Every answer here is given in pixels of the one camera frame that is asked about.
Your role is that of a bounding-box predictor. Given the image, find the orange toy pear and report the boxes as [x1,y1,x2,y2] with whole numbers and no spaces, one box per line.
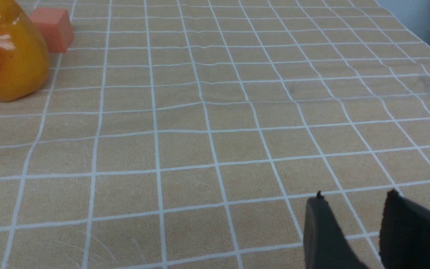
[0,0,50,102]

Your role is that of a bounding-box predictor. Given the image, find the checkered beige tablecloth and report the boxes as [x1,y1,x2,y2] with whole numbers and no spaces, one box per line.
[0,0,430,269]

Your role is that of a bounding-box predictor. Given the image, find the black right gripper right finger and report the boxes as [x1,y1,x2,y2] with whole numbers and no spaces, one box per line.
[379,189,430,269]

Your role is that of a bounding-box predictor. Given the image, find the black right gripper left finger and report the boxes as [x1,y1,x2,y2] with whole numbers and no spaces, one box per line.
[303,191,367,269]

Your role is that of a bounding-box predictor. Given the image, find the orange foam cube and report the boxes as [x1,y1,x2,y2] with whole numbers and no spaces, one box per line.
[29,7,74,53]

